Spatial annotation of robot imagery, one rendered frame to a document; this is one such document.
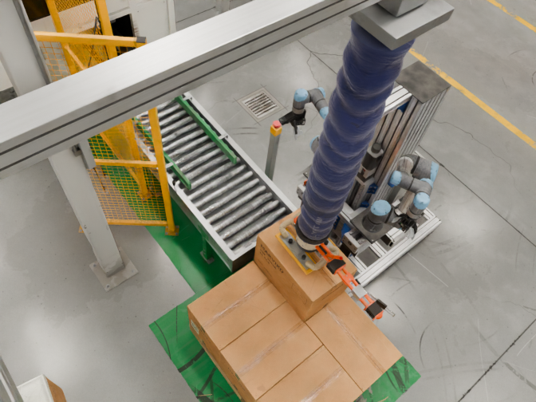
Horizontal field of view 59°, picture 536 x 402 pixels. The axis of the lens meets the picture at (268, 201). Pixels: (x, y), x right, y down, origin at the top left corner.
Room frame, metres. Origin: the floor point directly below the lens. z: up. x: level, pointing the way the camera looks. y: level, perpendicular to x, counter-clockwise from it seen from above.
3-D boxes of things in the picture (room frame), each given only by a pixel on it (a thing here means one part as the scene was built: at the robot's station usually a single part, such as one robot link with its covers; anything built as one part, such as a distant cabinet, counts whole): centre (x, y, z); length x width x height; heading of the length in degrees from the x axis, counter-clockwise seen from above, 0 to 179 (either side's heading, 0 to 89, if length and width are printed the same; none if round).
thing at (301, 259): (1.45, -0.24, 1.08); 0.34 x 0.10 x 0.05; 44
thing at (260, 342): (1.09, -0.33, 0.34); 1.20 x 1.00 x 0.40; 47
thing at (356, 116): (1.51, -0.31, 2.22); 0.24 x 0.24 x 1.25
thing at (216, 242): (2.34, 1.03, 0.50); 2.31 x 0.05 x 0.19; 47
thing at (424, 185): (1.54, -0.79, 1.82); 0.11 x 0.11 x 0.08; 73
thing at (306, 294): (1.52, -0.32, 0.74); 0.60 x 0.40 x 0.40; 45
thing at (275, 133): (2.53, 0.03, 0.50); 0.07 x 0.07 x 1.00; 47
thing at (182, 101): (3.01, 0.88, 0.60); 1.60 x 0.10 x 0.09; 47
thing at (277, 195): (2.81, 0.58, 0.50); 2.31 x 0.05 x 0.19; 47
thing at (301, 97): (2.08, -0.09, 1.78); 0.09 x 0.08 x 0.11; 123
